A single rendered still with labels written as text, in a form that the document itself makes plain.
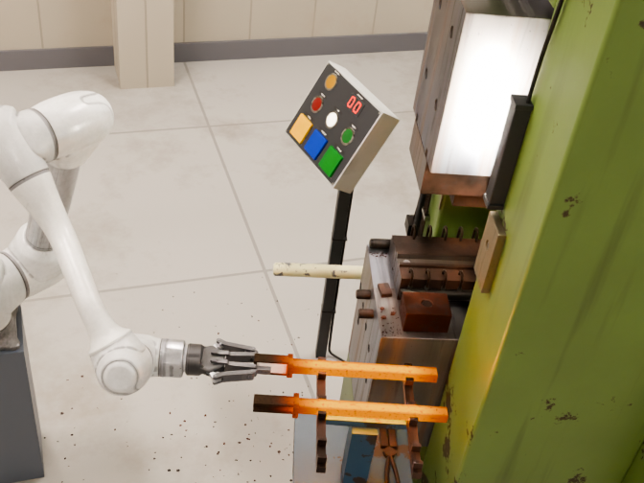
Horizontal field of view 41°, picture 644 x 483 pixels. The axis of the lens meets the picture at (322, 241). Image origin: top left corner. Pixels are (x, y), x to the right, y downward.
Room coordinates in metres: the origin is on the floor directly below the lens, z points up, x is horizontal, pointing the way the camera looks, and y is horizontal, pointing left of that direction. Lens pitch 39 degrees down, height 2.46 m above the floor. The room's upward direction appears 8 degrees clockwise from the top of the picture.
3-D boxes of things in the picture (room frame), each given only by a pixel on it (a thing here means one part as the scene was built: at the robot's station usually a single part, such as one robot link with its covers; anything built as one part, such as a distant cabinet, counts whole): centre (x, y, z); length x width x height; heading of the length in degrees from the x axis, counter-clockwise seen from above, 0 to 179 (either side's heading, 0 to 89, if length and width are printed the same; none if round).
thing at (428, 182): (1.86, -0.42, 1.32); 0.42 x 0.20 x 0.10; 98
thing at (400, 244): (1.86, -0.42, 0.96); 0.42 x 0.20 x 0.09; 98
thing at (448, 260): (1.83, -0.42, 0.99); 0.42 x 0.05 x 0.01; 98
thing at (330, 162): (2.22, 0.00, 1.01); 0.07 x 0.05 x 0.07; 33
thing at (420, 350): (1.80, -0.43, 0.69); 0.56 x 0.38 x 0.45; 98
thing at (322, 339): (2.37, -0.05, 0.54); 0.04 x 0.04 x 1.08; 8
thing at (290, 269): (2.16, -0.07, 0.62); 0.44 x 0.05 x 0.05; 98
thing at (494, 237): (1.53, -0.38, 1.27); 0.09 x 0.02 x 0.17; 8
